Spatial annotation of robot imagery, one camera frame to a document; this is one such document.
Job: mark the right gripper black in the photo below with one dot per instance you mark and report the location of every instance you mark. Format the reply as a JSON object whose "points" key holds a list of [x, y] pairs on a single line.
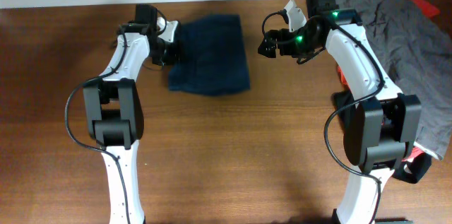
{"points": [[286, 49]]}

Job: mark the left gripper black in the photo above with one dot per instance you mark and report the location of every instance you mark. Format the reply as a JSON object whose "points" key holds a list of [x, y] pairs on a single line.
{"points": [[173, 59]]}

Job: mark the navy blue shorts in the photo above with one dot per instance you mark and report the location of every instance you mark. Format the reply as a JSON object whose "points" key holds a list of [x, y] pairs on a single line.
{"points": [[213, 60]]}

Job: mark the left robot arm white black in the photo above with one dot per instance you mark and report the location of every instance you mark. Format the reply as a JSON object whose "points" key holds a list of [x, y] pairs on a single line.
{"points": [[113, 108]]}

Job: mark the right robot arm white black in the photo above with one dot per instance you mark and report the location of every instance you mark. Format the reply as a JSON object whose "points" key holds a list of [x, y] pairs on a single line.
{"points": [[382, 132]]}

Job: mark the grey shorts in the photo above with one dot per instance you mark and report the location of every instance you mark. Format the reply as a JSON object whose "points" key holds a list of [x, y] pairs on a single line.
{"points": [[416, 58]]}

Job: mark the red and black garment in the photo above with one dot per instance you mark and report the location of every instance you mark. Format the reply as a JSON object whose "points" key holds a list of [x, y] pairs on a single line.
{"points": [[413, 164]]}

